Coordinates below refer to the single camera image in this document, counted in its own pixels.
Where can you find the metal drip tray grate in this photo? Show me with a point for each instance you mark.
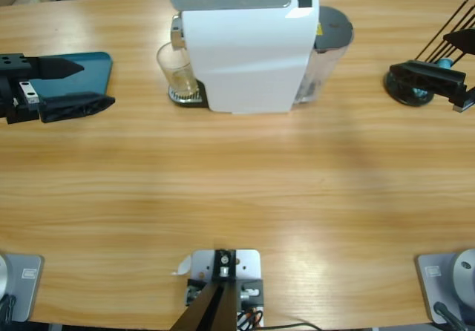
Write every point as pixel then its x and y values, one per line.
pixel 185 98

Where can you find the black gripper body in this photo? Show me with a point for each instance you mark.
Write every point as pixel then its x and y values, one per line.
pixel 15 86
pixel 465 100

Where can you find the light blue coffee capsule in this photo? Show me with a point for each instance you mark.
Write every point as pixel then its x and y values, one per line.
pixel 444 63

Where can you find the black capsule holder with rods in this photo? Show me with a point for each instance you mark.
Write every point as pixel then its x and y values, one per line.
pixel 404 99

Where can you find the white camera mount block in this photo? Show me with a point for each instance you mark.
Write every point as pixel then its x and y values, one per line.
pixel 246 264

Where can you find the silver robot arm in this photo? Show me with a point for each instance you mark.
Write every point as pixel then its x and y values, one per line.
pixel 464 271
pixel 3 275

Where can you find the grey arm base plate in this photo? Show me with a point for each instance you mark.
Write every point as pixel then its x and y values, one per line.
pixel 430 290
pixel 27 290

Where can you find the white paper tag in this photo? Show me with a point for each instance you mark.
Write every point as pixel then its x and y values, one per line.
pixel 183 266

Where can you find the clear water tank dark lid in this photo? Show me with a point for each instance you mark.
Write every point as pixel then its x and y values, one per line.
pixel 334 26

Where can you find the teal plastic tray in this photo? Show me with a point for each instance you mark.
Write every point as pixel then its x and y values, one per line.
pixel 96 82

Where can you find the clear drinking glass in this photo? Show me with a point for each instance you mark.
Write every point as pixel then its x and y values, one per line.
pixel 182 82

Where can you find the white capsule coffee machine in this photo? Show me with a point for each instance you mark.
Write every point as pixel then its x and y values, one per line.
pixel 245 49

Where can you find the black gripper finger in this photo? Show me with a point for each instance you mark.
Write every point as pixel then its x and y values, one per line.
pixel 464 41
pixel 55 67
pixel 426 78
pixel 74 106

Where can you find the dark camera post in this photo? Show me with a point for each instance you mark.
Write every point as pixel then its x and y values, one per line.
pixel 211 308

